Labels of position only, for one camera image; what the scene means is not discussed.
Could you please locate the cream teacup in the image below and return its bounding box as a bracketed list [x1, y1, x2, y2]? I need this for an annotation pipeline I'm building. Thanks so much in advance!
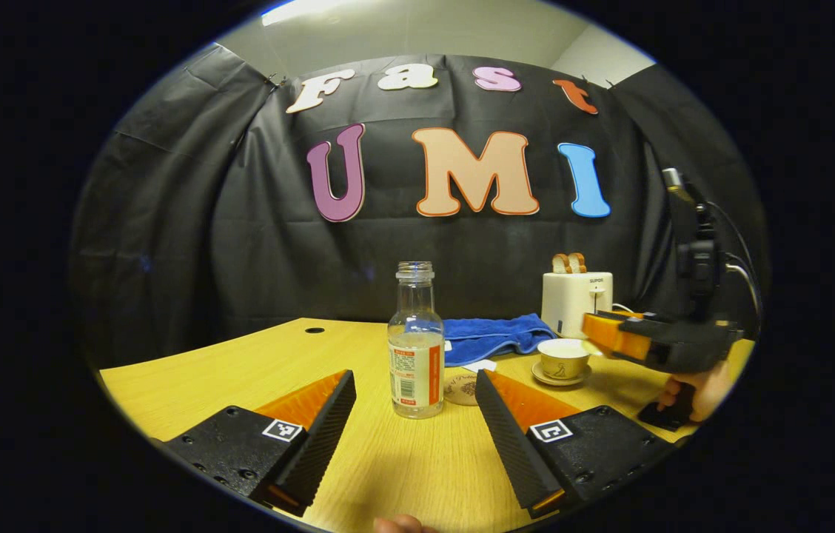
[537, 338, 592, 381]

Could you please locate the thin black cable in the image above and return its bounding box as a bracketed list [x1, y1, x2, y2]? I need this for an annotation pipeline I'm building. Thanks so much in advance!
[706, 200, 762, 304]

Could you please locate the white toaster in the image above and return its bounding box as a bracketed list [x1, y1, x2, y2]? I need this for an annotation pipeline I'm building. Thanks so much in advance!
[541, 271, 614, 340]

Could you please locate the round cork coaster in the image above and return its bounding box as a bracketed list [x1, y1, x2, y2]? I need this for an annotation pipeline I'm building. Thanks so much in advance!
[443, 372, 481, 406]

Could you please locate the cream saucer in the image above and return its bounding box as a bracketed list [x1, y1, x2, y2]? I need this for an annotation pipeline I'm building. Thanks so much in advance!
[532, 361, 594, 387]

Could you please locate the clear water bottle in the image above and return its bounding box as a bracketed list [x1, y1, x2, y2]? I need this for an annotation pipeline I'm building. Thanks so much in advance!
[388, 261, 446, 420]

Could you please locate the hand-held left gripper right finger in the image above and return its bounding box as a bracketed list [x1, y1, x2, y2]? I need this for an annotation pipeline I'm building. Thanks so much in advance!
[474, 369, 677, 519]

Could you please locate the blue towel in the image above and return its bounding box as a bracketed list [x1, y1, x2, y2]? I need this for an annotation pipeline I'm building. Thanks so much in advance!
[443, 312, 557, 369]

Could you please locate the grey cable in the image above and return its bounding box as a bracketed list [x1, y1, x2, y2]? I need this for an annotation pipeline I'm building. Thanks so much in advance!
[722, 263, 760, 321]

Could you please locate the black backdrop cloth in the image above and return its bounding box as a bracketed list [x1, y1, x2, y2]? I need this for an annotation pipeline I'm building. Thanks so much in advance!
[70, 44, 770, 367]

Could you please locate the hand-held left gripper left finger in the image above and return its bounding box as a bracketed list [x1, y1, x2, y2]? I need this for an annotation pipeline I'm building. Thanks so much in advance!
[162, 369, 358, 517]

